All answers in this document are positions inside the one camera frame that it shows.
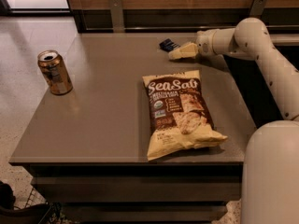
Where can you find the orange soda can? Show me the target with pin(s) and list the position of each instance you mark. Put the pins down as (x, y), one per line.
(52, 66)

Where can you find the sea salt chips bag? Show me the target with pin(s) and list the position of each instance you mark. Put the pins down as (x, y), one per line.
(179, 117)

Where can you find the left metal bracket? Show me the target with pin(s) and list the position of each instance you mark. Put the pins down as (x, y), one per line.
(116, 13)

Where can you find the metal bracket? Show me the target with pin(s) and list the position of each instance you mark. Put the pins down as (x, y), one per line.
(116, 13)
(256, 8)

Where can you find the blue rxbar blueberry bar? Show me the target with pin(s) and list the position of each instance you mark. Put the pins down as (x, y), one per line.
(168, 45)

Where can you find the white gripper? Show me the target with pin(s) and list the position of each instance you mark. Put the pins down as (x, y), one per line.
(205, 43)

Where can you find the dark bag with wire basket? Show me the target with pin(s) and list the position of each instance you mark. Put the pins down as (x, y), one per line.
(43, 213)

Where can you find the grey drawer cabinet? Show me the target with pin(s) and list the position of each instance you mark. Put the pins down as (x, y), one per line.
(87, 149)

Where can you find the right metal bracket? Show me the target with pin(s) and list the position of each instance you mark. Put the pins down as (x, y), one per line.
(256, 8)

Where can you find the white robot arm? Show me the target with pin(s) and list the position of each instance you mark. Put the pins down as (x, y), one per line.
(270, 181)

